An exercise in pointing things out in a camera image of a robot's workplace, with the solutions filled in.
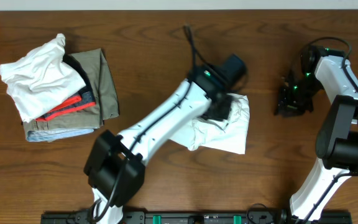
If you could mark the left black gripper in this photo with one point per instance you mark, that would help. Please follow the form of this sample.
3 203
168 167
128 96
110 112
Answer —
223 114

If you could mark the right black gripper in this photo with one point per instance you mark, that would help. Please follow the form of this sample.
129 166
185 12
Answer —
284 104

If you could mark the white printed t-shirt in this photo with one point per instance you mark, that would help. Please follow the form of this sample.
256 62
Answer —
228 135

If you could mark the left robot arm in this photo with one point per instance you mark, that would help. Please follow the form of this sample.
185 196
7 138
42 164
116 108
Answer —
116 164

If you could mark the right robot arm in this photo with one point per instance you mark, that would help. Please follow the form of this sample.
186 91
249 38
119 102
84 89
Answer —
336 145

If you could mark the dark red-trimmed folded garment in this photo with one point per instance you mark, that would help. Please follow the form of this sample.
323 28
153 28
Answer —
82 99

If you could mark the olive folded trousers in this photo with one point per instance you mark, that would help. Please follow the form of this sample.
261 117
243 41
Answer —
96 67

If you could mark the white folded shirt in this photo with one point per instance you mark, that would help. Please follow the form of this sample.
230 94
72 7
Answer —
41 80

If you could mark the light blue folded garment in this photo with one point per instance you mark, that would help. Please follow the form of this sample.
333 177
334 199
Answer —
56 134

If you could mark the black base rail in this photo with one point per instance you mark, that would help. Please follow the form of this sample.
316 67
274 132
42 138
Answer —
254 216

